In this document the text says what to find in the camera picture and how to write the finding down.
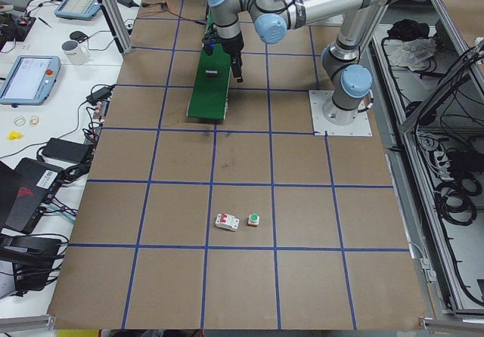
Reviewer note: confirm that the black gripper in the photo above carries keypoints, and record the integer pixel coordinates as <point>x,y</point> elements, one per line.
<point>234,46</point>

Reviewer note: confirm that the dark brown cylindrical capacitor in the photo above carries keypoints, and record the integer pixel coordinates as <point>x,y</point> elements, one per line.
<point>211,73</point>

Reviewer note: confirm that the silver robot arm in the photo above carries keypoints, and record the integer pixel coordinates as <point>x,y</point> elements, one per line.
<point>273,18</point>

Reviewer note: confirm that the green conveyor belt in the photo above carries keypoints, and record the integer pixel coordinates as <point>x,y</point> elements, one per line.
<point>209,98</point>

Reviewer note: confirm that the white red circuit breaker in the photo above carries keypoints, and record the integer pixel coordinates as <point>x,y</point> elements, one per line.
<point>227,222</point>

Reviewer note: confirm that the white mug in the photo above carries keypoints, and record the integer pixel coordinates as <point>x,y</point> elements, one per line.
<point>76,53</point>

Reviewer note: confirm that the upper teach pendant tablet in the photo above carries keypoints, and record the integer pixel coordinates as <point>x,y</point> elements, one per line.
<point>77,9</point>

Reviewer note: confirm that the teach pendant tablet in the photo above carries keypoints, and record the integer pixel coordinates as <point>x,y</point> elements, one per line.
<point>30,80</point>
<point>77,9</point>

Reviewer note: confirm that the white crumpled cloth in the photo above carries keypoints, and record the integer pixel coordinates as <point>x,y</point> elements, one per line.
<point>414,55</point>

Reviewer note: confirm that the black power adapter brick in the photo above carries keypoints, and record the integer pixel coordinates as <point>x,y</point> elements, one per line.
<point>67,151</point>

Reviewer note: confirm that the lower teach pendant tablet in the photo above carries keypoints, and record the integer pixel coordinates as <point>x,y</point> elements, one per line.
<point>30,80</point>

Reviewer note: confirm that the yellow small object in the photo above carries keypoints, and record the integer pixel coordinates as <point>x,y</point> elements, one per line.
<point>14,135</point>

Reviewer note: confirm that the black laptop with red logo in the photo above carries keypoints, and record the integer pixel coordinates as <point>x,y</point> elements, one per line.
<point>39,184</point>

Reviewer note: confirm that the black device on stand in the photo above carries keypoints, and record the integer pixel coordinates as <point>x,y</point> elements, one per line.
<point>29,263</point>

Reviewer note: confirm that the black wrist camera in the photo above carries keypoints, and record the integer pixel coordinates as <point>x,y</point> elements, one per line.
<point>209,40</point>

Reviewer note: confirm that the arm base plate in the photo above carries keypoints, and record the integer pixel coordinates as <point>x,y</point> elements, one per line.
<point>328,120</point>

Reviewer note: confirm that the green push button switch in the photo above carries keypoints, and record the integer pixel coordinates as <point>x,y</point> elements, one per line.
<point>253,220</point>

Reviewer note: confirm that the aluminium frame post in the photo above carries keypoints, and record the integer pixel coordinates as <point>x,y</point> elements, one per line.
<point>116,25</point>

